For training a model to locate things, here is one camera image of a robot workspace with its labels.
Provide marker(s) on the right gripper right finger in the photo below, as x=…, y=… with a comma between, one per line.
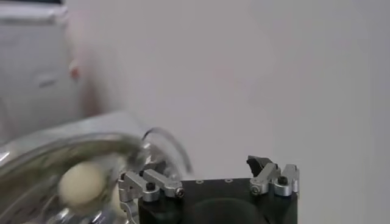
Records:
x=268, y=179

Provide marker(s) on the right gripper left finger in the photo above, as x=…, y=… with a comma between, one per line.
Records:
x=134, y=184

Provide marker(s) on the white steamed baozi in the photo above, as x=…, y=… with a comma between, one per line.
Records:
x=82, y=185

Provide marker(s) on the perforated steel steamer basket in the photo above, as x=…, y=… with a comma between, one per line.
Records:
x=36, y=170

